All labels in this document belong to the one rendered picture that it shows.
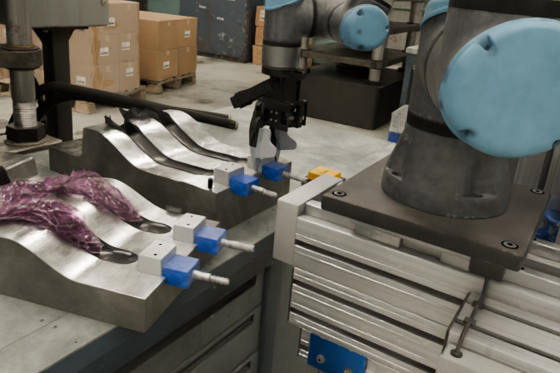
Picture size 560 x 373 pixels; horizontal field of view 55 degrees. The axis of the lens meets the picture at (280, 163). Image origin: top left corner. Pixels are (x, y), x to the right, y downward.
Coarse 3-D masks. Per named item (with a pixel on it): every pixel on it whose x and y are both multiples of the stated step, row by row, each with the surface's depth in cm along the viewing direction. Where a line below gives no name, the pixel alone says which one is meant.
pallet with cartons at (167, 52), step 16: (144, 16) 568; (160, 16) 584; (176, 16) 599; (144, 32) 542; (160, 32) 540; (176, 32) 568; (192, 32) 602; (144, 48) 547; (160, 48) 545; (176, 48) 575; (192, 48) 607; (144, 64) 552; (160, 64) 552; (176, 64) 581; (192, 64) 613; (144, 80) 559; (160, 80) 557; (176, 80) 586; (192, 80) 620
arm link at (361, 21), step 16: (352, 0) 90; (368, 0) 89; (384, 0) 89; (336, 16) 94; (352, 16) 87; (368, 16) 87; (384, 16) 88; (336, 32) 94; (352, 32) 88; (368, 32) 88; (384, 32) 89; (352, 48) 93; (368, 48) 89
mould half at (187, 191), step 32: (96, 128) 114; (160, 128) 123; (192, 128) 129; (64, 160) 122; (96, 160) 116; (128, 160) 110; (192, 160) 116; (288, 160) 119; (160, 192) 107; (192, 192) 102; (224, 192) 100; (256, 192) 110; (288, 192) 122; (224, 224) 103
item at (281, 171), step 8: (248, 160) 112; (264, 160) 111; (272, 160) 114; (264, 168) 111; (272, 168) 110; (280, 168) 110; (288, 168) 112; (264, 176) 111; (272, 176) 110; (280, 176) 110; (288, 176) 110; (296, 176) 109
